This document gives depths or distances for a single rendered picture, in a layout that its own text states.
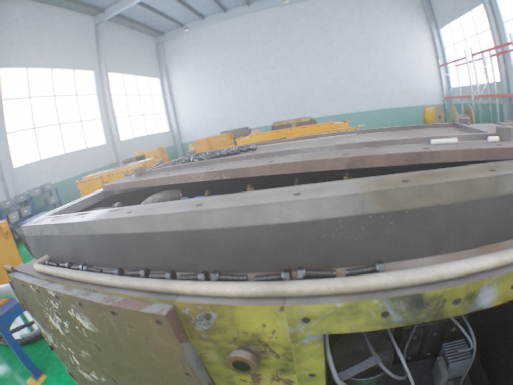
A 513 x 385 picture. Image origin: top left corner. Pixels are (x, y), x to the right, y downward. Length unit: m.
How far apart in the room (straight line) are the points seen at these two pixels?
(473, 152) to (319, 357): 0.41
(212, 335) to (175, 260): 0.14
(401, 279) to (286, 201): 0.18
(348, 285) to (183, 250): 0.26
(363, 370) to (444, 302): 0.30
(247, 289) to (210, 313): 0.07
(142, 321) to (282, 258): 0.24
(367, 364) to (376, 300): 0.31
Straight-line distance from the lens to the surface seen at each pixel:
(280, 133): 3.11
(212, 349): 0.45
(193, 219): 0.40
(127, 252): 0.52
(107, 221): 0.52
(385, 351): 0.66
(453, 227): 0.40
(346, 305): 0.33
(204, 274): 0.40
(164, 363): 0.51
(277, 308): 0.34
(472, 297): 0.39
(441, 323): 0.82
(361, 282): 0.33
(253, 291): 0.34
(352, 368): 0.62
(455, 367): 0.80
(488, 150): 0.51
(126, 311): 0.45
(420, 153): 0.47
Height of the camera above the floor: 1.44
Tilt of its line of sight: 15 degrees down
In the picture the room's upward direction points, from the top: 11 degrees counter-clockwise
